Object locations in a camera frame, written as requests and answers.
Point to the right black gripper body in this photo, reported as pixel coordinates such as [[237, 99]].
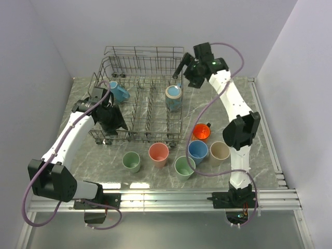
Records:
[[192, 73]]

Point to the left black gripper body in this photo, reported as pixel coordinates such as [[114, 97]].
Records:
[[106, 123]]

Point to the light blue floral mug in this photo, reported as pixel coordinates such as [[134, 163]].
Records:
[[119, 94]]

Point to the teal patterned mug yellow inside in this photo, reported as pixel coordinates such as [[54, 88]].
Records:
[[173, 98]]

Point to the green plastic cup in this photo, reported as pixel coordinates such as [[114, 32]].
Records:
[[132, 161], [183, 169]]

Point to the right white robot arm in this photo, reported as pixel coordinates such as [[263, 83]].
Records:
[[243, 122]]

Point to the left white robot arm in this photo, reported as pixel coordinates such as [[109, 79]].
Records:
[[50, 176]]

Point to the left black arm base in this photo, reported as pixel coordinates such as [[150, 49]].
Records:
[[96, 210]]

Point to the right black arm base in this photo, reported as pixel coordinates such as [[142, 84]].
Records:
[[236, 203]]

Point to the pink plastic cup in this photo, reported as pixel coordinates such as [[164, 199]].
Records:
[[158, 153]]

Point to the blue plastic cup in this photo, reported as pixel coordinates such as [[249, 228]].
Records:
[[198, 150]]

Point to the beige plastic cup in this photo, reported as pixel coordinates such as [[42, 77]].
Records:
[[219, 151]]

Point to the grey wire dish rack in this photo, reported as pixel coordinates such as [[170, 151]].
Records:
[[145, 72]]

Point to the orange mug black handle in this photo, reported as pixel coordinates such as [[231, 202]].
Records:
[[201, 132]]

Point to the aluminium mounting rail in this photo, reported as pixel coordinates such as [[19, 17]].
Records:
[[182, 200]]

